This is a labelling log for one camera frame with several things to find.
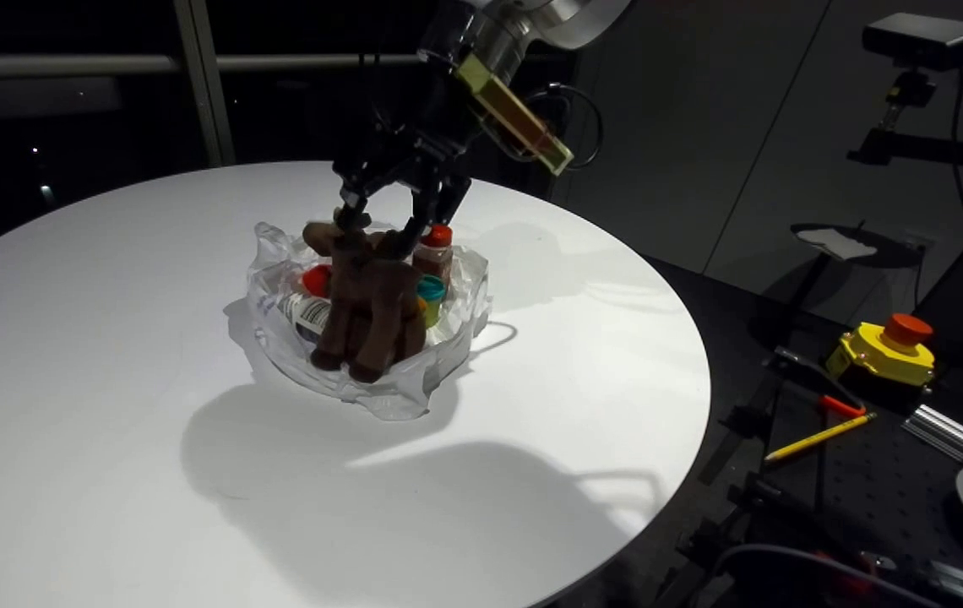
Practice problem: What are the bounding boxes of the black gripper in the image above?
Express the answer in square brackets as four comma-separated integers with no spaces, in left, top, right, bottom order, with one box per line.
[329,60,483,258]

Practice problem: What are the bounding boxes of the red cap spice jar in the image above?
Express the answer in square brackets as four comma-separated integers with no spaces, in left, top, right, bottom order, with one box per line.
[411,221,459,280]

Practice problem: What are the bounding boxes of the brown plush animal toy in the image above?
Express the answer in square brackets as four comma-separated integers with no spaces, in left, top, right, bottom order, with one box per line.
[297,212,431,386]

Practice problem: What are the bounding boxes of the white plastic bag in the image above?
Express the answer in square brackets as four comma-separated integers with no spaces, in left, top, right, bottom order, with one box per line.
[240,216,501,426]

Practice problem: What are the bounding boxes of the dark stand with grey plate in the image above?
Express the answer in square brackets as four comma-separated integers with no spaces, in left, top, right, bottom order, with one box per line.
[786,221,902,341]

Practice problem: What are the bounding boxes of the yellow pencil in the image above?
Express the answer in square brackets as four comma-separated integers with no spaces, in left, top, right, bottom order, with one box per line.
[760,413,878,469]

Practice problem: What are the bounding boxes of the yellow emergency stop button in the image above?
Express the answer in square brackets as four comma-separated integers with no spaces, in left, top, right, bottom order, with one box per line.
[824,311,938,391]

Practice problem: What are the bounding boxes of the aluminium profile bar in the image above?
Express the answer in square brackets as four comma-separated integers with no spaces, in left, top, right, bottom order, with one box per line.
[906,402,963,463]

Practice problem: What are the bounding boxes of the teal and red hand tools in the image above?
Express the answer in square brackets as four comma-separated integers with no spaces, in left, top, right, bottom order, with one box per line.
[837,548,963,608]

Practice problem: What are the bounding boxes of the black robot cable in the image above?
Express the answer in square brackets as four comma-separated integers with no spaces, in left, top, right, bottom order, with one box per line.
[525,78,608,171]

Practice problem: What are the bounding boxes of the light grey window post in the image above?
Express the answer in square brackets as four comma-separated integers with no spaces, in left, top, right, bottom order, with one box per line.
[171,0,236,170]

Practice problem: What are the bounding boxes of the grey metal window rail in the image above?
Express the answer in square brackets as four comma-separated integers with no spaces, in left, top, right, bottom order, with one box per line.
[0,47,439,83]

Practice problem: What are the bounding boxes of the red handled tool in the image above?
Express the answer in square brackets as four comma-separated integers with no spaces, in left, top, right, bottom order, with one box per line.
[769,348,873,421]

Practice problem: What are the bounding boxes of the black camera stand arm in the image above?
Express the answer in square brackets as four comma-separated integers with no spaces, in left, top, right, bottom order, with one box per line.
[849,63,963,180]

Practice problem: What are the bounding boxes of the black camera box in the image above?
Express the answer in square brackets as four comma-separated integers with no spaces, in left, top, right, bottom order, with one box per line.
[860,9,963,75]

